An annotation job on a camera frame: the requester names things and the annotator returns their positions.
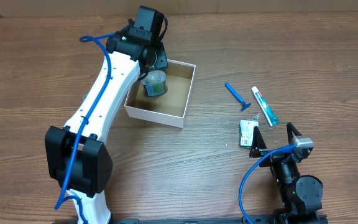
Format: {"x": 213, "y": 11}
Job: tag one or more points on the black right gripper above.
{"x": 274, "y": 156}

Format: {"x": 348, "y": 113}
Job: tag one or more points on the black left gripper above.
{"x": 161, "y": 56}

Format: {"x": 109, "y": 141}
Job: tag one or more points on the teal toothpaste tube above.
{"x": 266, "y": 109}

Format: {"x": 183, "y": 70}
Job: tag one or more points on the clear soap pump bottle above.
{"x": 154, "y": 83}

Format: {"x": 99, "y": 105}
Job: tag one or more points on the small green white packet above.
{"x": 246, "y": 131}

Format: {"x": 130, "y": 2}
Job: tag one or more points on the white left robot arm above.
{"x": 76, "y": 153}

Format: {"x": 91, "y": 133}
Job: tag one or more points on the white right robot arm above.
{"x": 301, "y": 194}

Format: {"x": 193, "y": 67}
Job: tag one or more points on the blue disposable razor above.
{"x": 237, "y": 97}

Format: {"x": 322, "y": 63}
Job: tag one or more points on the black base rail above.
{"x": 257, "y": 219}

